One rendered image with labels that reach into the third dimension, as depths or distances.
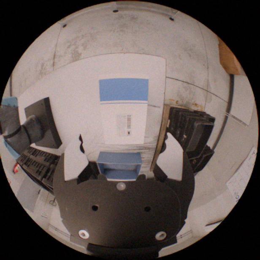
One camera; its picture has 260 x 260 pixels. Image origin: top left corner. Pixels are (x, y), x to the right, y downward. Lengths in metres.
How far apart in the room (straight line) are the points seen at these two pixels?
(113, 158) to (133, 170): 0.19
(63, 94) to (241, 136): 2.78
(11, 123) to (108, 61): 0.43
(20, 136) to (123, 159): 0.49
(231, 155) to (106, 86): 2.70
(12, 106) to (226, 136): 3.03
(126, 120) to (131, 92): 0.07
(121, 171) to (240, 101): 2.54
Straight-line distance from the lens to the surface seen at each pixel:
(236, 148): 2.59
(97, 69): 0.32
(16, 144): 0.45
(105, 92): 0.21
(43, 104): 0.45
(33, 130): 0.49
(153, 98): 0.32
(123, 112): 0.21
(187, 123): 0.75
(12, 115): 0.42
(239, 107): 2.46
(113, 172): 0.51
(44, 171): 0.59
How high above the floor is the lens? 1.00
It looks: 61 degrees down
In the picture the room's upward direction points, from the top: 176 degrees clockwise
